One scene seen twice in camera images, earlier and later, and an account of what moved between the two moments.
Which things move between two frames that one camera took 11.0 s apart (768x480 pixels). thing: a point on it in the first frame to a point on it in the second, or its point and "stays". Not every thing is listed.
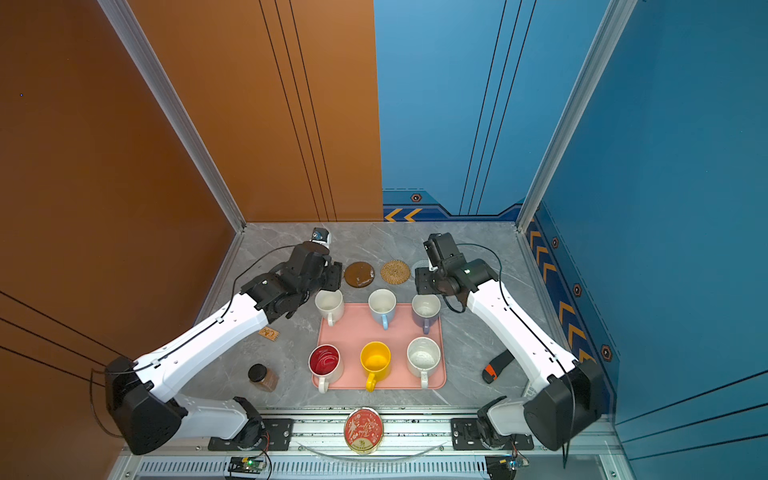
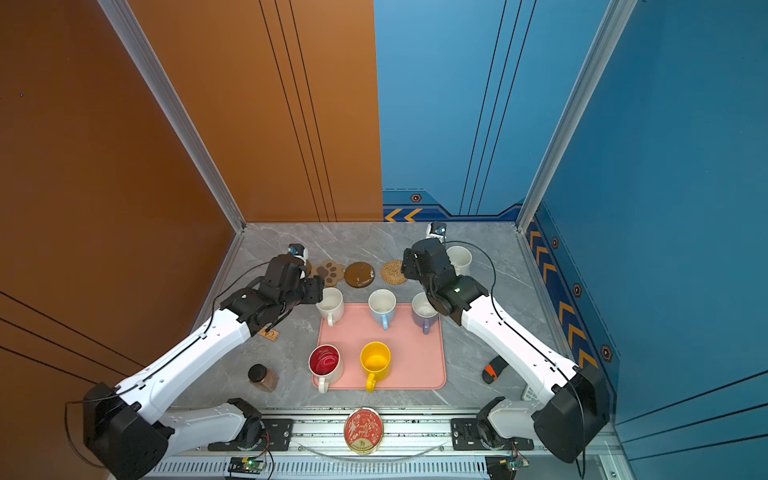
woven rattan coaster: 395,272 stays
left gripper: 335,276 to 315,287
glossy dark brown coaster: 359,274 stays
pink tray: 358,326 stays
